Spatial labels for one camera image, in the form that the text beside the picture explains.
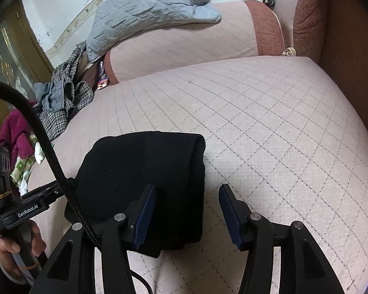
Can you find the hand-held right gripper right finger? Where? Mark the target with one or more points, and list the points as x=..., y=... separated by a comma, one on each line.
x=230, y=217

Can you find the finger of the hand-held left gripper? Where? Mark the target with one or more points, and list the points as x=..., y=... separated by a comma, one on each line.
x=68, y=186

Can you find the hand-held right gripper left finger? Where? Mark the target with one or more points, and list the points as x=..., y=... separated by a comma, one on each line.
x=145, y=217

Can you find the black pants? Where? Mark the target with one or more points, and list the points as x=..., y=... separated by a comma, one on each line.
x=125, y=165

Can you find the person's left hand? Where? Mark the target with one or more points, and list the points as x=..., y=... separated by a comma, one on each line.
x=6, y=248

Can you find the green printed cloth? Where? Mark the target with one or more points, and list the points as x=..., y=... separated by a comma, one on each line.
x=21, y=168

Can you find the white cloth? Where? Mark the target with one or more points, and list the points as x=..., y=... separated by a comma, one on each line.
x=43, y=153

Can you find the houndstooth garment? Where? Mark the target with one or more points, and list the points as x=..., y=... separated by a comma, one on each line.
x=58, y=119

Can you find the magenta fleece garment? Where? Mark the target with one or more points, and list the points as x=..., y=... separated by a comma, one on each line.
x=15, y=128

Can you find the blue denim garment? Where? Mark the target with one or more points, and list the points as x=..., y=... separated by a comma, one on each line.
x=53, y=98

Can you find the pink quilted sofa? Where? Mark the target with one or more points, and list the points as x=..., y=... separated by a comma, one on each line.
x=248, y=113

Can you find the red blue packet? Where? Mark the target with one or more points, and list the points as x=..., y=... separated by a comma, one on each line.
x=102, y=83

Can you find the dark purple cloth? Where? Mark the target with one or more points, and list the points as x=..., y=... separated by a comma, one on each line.
x=90, y=76

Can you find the wooden glass door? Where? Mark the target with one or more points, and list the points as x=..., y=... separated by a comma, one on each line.
x=6, y=46

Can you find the cream knotted cloth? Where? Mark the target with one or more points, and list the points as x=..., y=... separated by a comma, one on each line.
x=289, y=51

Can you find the grey quilted blanket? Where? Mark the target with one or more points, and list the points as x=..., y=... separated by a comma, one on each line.
x=141, y=15

